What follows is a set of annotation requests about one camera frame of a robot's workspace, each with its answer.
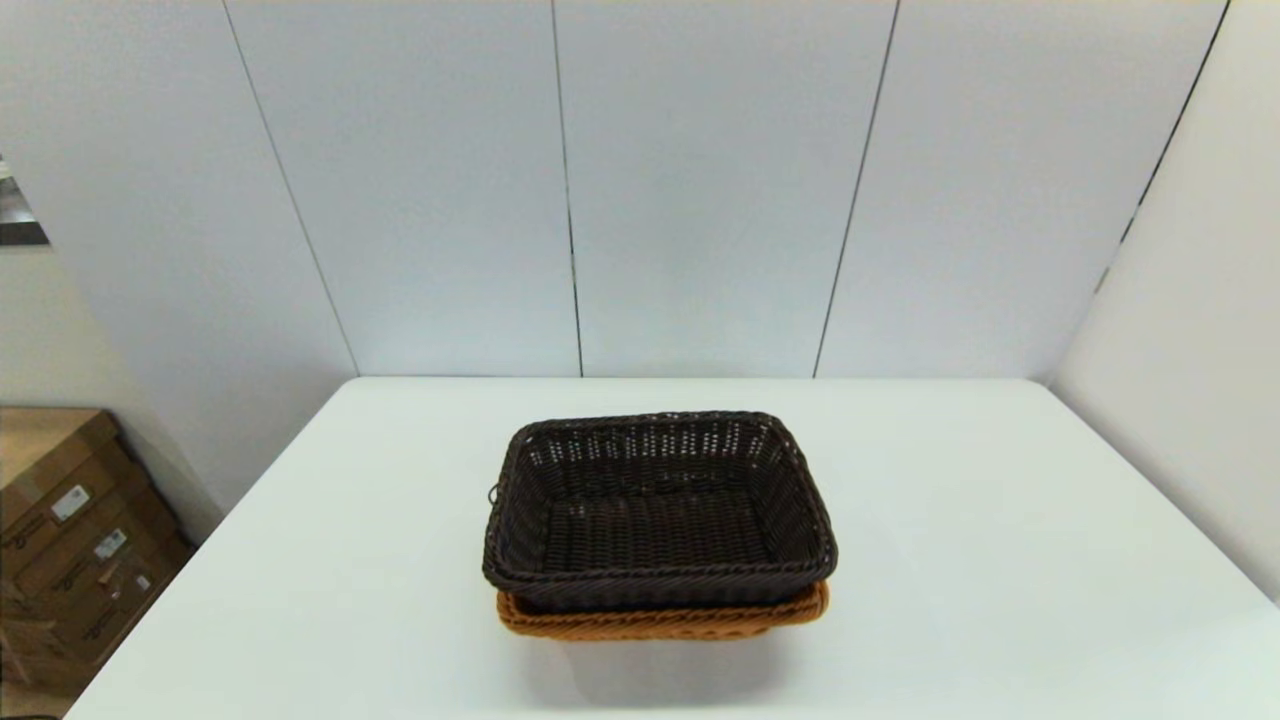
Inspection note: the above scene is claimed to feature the orange wicker basket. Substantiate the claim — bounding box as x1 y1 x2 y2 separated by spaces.
495 580 830 641

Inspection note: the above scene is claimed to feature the dark grey wall fixture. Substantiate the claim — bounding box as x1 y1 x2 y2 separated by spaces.
0 160 51 248

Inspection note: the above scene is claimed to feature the dark brown wicker basket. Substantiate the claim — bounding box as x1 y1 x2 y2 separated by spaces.
482 409 839 613

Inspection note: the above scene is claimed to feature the brown cardboard box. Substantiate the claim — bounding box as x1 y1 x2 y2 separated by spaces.
0 407 136 541
0 530 197 666
0 480 173 606

